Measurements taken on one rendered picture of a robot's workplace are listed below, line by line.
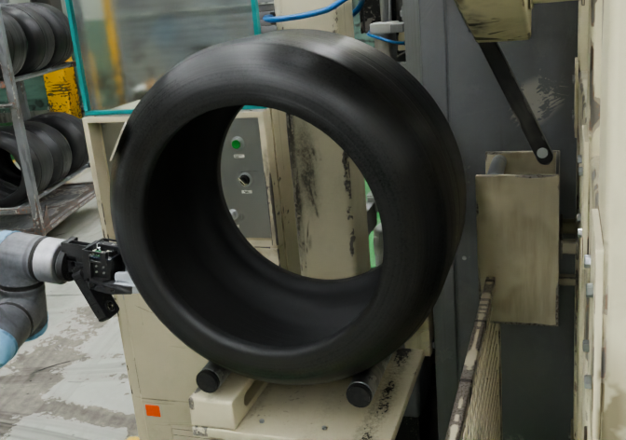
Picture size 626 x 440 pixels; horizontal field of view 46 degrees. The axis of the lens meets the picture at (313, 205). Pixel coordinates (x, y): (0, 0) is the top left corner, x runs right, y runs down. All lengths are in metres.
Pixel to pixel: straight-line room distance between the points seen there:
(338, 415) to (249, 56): 0.67
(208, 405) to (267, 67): 0.63
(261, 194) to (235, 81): 0.91
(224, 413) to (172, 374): 0.94
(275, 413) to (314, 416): 0.08
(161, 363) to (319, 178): 0.98
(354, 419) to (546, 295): 0.43
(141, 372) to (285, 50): 1.45
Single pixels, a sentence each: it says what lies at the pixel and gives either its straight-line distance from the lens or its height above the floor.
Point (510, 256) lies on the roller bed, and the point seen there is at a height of 1.04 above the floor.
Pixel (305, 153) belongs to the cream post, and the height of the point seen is 1.23.
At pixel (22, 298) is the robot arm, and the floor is 1.01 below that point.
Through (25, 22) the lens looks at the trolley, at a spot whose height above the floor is 1.50.
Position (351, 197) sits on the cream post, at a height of 1.13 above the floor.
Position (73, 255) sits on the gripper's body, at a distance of 1.51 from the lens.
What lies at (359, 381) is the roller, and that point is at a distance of 1.27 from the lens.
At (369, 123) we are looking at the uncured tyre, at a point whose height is 1.36.
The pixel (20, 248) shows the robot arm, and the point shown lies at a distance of 1.56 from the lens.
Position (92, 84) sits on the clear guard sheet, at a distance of 2.16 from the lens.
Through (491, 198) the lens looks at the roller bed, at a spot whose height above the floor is 1.16.
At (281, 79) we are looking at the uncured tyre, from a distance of 1.10.
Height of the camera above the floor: 1.56
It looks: 16 degrees down
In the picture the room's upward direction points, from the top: 5 degrees counter-clockwise
